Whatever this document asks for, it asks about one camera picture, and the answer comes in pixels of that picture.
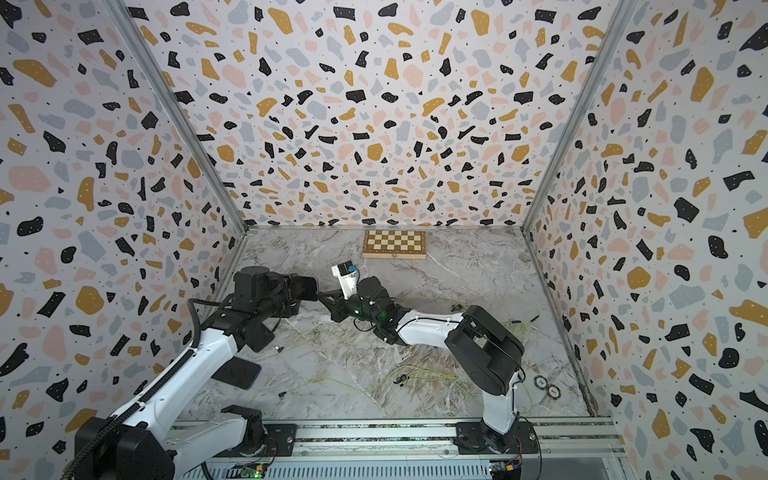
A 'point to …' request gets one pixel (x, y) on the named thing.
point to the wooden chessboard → (395, 245)
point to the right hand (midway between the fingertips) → (321, 298)
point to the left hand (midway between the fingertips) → (305, 277)
